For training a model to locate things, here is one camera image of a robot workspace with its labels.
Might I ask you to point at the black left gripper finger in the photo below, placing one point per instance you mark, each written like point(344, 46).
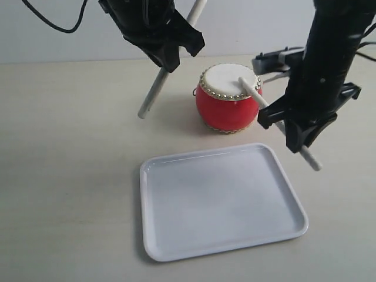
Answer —
point(191, 38)
point(164, 55)

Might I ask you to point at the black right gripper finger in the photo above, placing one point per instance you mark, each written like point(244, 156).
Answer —
point(318, 128)
point(299, 133)

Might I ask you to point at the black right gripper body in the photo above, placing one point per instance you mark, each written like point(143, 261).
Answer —
point(312, 101)

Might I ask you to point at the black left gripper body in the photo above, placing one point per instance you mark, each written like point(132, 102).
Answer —
point(152, 26)

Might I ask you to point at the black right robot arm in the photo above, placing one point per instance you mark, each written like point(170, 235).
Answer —
point(335, 36)

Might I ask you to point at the small red drum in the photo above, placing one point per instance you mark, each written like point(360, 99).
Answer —
point(221, 101)

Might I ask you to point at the white plastic tray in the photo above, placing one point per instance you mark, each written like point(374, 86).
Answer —
point(212, 201)

